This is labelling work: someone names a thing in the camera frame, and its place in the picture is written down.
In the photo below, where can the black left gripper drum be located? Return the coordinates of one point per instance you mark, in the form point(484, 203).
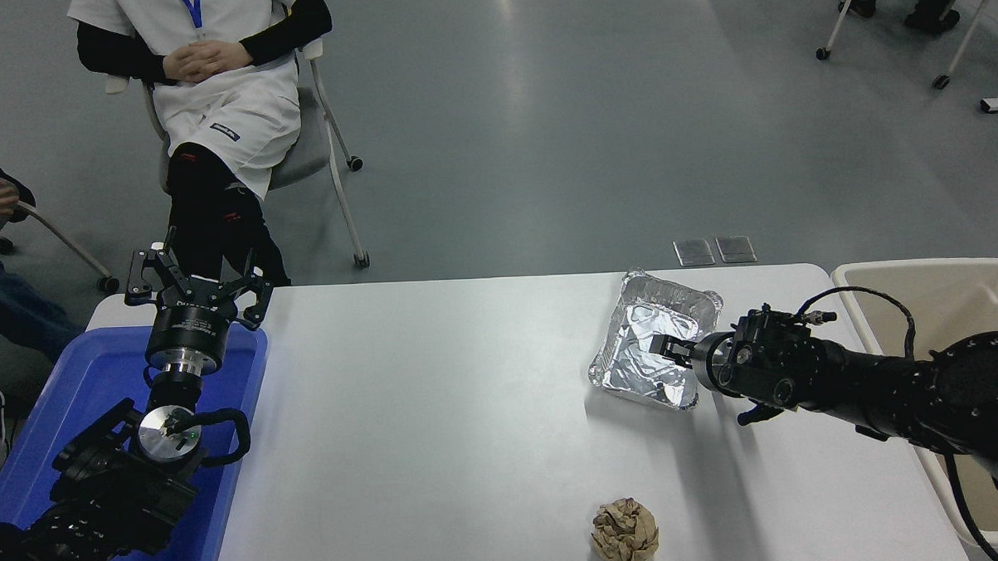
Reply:
point(189, 329)

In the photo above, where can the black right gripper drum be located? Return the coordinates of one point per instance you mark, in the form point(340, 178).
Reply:
point(704, 363)

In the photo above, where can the rectangular foil tray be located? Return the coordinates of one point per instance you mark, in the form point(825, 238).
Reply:
point(635, 375)

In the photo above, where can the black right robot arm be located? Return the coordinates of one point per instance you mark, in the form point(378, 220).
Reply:
point(884, 383)

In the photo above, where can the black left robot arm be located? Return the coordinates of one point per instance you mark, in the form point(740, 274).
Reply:
point(116, 493)

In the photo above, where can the metal floor plate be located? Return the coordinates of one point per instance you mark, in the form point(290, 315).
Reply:
point(694, 253)
point(736, 250)

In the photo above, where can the person's right hand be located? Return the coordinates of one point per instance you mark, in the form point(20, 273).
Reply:
point(183, 69)

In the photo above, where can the blue plastic tray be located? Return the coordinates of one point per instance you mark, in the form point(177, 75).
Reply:
point(95, 369)

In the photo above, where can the grey wheeled chair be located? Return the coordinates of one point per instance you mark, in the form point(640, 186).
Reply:
point(968, 32)
point(307, 146)
point(66, 246)

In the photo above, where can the person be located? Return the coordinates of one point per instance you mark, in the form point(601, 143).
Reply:
point(10, 310)
point(228, 115)
point(930, 20)

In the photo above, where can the crumpled tan paper ball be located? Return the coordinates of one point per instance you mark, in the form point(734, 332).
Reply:
point(625, 533)

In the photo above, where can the large pale bin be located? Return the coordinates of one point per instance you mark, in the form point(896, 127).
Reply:
point(948, 298)

